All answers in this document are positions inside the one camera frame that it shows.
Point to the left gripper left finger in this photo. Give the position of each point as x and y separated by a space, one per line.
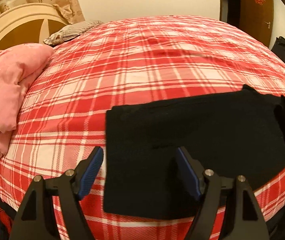
35 218

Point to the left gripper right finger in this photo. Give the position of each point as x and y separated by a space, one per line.
242 218

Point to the black pants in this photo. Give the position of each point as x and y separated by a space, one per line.
231 133

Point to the red plaid bed sheet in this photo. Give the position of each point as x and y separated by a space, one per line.
125 62

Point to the pink pillow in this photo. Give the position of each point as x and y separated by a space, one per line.
20 66

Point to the striped grey pillow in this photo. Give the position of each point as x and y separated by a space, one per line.
70 32

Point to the cream wooden headboard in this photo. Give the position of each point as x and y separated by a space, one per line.
29 23

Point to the brown wooden door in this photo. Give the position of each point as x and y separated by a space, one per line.
253 17

